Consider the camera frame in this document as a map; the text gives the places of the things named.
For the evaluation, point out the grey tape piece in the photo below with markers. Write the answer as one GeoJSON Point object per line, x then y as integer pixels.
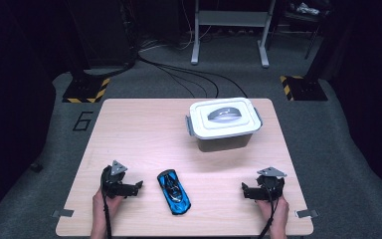
{"type": "Point", "coordinates": [306, 213]}
{"type": "Point", "coordinates": [63, 213]}

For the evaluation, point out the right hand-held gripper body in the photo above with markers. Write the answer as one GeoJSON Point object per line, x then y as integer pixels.
{"type": "Point", "coordinates": [272, 186]}

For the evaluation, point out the dark chair with white cloth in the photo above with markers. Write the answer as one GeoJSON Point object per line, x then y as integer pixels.
{"type": "Point", "coordinates": [306, 11]}

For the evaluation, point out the white storage box lid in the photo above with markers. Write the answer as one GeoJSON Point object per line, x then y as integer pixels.
{"type": "Point", "coordinates": [225, 116]}

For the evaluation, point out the blue toy car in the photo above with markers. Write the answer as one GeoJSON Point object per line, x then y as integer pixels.
{"type": "Point", "coordinates": [174, 194]}

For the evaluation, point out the small black floor object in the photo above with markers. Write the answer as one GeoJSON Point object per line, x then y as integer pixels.
{"type": "Point", "coordinates": [36, 167]}

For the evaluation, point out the person's right hand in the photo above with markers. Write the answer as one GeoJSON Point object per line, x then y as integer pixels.
{"type": "Point", "coordinates": [280, 212]}

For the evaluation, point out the white metal stand frame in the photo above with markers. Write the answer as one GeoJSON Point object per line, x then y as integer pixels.
{"type": "Point", "coordinates": [232, 18]}

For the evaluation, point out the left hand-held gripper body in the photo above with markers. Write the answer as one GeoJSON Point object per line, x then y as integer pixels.
{"type": "Point", "coordinates": [112, 186]}

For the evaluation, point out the black yellow striped stand base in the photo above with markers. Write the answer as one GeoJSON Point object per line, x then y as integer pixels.
{"type": "Point", "coordinates": [306, 88]}
{"type": "Point", "coordinates": [86, 90]}

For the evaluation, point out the person's left hand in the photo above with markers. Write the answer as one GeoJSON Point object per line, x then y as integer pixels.
{"type": "Point", "coordinates": [97, 205]}

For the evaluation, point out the clear plastic storage box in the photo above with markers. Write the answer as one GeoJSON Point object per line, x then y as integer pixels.
{"type": "Point", "coordinates": [222, 143]}

